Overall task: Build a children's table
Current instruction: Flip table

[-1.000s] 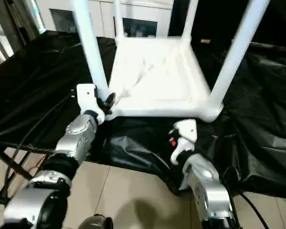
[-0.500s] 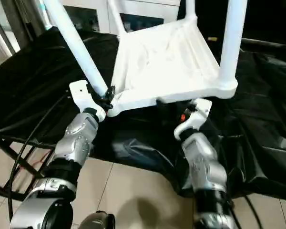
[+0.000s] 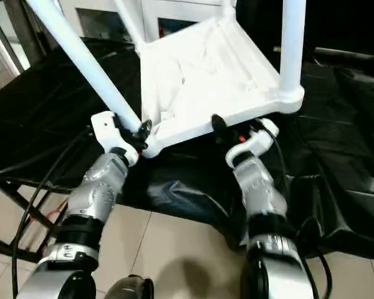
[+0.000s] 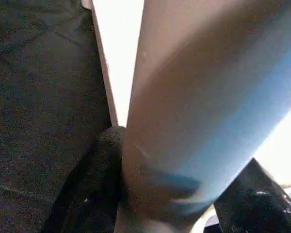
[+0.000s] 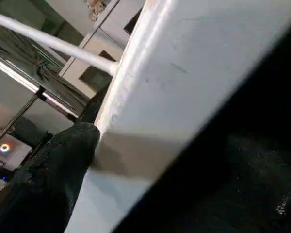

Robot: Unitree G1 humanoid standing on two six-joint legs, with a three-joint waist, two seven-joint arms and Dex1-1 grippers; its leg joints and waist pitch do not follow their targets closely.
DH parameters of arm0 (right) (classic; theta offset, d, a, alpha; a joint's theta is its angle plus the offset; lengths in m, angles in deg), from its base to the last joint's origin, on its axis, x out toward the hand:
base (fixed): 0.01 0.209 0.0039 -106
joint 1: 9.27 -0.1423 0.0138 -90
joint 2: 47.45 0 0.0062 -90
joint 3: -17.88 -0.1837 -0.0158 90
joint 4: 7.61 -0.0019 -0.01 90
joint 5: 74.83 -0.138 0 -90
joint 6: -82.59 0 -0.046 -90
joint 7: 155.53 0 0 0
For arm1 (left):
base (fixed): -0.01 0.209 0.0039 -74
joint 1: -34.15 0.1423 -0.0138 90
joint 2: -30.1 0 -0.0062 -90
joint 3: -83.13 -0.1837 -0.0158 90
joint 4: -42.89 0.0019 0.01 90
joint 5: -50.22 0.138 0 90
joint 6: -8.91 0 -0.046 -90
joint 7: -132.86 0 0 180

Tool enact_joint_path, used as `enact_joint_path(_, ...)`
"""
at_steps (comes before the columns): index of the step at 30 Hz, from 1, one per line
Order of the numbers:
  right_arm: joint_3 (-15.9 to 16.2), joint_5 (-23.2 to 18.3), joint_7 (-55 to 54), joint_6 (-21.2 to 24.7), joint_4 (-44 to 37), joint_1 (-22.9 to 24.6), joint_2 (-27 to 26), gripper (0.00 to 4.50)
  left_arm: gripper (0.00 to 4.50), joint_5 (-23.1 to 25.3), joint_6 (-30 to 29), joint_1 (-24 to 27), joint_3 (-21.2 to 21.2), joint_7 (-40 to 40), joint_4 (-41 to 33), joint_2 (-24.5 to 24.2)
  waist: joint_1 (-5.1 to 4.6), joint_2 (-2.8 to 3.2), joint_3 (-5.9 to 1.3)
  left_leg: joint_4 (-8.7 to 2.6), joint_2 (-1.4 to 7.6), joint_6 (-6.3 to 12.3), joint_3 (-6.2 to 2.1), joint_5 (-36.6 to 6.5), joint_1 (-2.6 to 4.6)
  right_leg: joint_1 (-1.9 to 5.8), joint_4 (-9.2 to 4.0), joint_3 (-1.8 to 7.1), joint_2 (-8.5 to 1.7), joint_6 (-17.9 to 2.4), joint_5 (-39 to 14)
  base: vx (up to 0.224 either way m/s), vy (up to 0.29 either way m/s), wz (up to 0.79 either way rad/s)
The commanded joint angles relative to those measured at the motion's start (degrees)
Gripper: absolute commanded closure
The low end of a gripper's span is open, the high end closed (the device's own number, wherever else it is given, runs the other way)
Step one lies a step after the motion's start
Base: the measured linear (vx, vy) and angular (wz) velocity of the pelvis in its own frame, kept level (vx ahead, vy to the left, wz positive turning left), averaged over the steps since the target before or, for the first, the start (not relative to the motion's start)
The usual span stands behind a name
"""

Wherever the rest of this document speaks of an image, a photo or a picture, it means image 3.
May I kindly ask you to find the white plastic table top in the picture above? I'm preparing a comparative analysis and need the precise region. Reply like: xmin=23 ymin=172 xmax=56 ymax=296
xmin=136 ymin=15 xmax=305 ymax=158

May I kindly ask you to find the white plastic table leg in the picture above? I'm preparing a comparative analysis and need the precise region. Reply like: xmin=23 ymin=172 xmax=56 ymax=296
xmin=26 ymin=0 xmax=144 ymax=133
xmin=278 ymin=0 xmax=307 ymax=94
xmin=113 ymin=0 xmax=146 ymax=52
xmin=221 ymin=0 xmax=239 ymax=21

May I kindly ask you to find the black mat cloth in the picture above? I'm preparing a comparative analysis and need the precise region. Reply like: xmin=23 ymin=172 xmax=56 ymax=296
xmin=0 ymin=36 xmax=374 ymax=259

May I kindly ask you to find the white glass-door cabinet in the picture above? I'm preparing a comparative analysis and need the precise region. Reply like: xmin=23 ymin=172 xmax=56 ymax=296
xmin=59 ymin=0 xmax=225 ymax=41

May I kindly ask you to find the grey metal bar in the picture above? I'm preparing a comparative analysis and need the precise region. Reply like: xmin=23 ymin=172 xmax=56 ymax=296
xmin=311 ymin=46 xmax=374 ymax=65

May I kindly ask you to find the dark grey robot foot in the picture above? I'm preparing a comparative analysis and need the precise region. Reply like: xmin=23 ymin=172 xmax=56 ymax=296
xmin=105 ymin=273 xmax=155 ymax=299

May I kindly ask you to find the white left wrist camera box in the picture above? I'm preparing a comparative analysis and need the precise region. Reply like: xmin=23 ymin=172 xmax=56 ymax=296
xmin=90 ymin=111 xmax=140 ymax=166

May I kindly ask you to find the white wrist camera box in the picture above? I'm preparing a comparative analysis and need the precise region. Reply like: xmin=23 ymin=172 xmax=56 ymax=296
xmin=226 ymin=118 xmax=279 ymax=166
xmin=90 ymin=111 xmax=140 ymax=166

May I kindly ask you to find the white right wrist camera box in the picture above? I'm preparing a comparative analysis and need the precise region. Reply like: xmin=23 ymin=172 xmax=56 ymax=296
xmin=226 ymin=118 xmax=279 ymax=166

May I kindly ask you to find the red cord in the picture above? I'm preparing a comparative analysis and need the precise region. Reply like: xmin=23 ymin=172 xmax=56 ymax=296
xmin=48 ymin=199 xmax=68 ymax=222

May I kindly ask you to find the black folding table frame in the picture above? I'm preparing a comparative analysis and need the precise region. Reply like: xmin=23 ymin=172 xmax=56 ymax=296
xmin=0 ymin=174 xmax=69 ymax=262

